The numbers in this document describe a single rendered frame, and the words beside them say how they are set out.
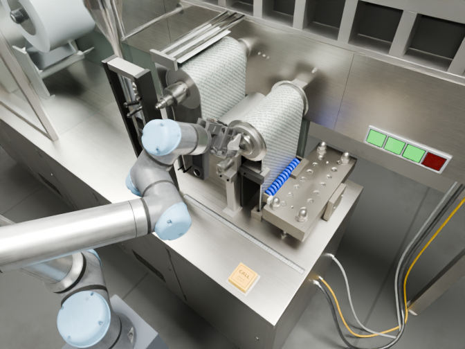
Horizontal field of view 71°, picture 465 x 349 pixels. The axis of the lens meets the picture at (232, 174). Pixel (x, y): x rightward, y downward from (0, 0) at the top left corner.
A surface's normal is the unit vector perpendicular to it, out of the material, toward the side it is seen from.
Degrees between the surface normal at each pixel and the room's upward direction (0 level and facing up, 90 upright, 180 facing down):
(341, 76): 90
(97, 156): 0
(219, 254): 0
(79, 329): 7
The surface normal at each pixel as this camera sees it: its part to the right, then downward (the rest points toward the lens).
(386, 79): -0.61, 0.61
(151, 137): -0.49, 0.05
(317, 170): -0.04, -0.66
